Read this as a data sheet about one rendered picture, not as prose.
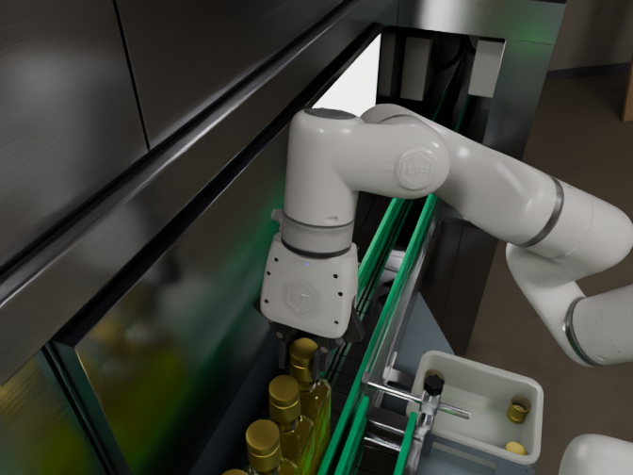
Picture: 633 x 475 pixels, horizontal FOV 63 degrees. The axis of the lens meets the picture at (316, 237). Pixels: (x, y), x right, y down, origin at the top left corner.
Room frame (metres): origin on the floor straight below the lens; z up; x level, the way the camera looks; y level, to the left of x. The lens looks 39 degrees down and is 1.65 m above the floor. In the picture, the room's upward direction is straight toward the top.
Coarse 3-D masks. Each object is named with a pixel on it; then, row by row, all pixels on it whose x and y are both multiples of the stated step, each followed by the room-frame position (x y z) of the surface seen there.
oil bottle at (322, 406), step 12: (324, 384) 0.39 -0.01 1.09; (300, 396) 0.37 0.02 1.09; (312, 396) 0.37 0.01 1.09; (324, 396) 0.38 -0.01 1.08; (300, 408) 0.36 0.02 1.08; (312, 408) 0.36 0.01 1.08; (324, 408) 0.38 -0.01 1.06; (324, 420) 0.38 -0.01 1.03; (324, 432) 0.38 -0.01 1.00; (324, 444) 0.38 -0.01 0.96
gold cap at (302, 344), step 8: (296, 344) 0.39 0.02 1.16; (304, 344) 0.39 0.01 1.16; (312, 344) 0.39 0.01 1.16; (296, 352) 0.38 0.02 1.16; (304, 352) 0.38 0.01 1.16; (312, 352) 0.38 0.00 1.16; (296, 360) 0.37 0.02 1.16; (304, 360) 0.37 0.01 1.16; (312, 360) 0.38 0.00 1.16; (296, 368) 0.37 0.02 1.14; (304, 368) 0.37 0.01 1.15; (296, 376) 0.37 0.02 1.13; (304, 376) 0.37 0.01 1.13
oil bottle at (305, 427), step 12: (300, 420) 0.34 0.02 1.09; (312, 420) 0.35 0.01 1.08; (300, 432) 0.33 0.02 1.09; (312, 432) 0.34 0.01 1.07; (288, 444) 0.31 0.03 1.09; (300, 444) 0.31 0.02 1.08; (312, 444) 0.34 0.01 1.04; (288, 456) 0.30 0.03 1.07; (300, 456) 0.31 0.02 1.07; (312, 456) 0.34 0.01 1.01; (300, 468) 0.31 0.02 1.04; (312, 468) 0.34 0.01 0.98
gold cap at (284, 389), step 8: (280, 376) 0.35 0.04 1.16; (288, 376) 0.35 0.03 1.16; (272, 384) 0.34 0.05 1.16; (280, 384) 0.34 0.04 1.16; (288, 384) 0.34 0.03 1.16; (296, 384) 0.34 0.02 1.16; (272, 392) 0.33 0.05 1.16; (280, 392) 0.33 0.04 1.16; (288, 392) 0.33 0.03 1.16; (296, 392) 0.33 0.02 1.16; (272, 400) 0.32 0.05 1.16; (280, 400) 0.32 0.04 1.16; (288, 400) 0.32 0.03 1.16; (296, 400) 0.33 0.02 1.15; (272, 408) 0.32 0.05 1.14; (280, 408) 0.32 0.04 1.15; (288, 408) 0.32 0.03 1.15; (296, 408) 0.33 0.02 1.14; (272, 416) 0.32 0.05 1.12; (280, 416) 0.32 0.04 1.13; (288, 416) 0.32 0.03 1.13; (296, 416) 0.32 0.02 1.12
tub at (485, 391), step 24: (432, 360) 0.63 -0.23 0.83; (456, 360) 0.62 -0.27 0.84; (456, 384) 0.61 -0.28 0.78; (480, 384) 0.59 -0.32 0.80; (504, 384) 0.58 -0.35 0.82; (528, 384) 0.57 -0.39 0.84; (408, 408) 0.51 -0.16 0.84; (480, 408) 0.56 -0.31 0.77; (504, 408) 0.56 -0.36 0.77; (432, 432) 0.47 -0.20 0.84; (456, 432) 0.51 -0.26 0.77; (480, 432) 0.51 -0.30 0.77; (504, 432) 0.51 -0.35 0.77; (528, 432) 0.49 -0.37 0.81; (504, 456) 0.43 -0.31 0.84; (528, 456) 0.43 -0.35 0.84
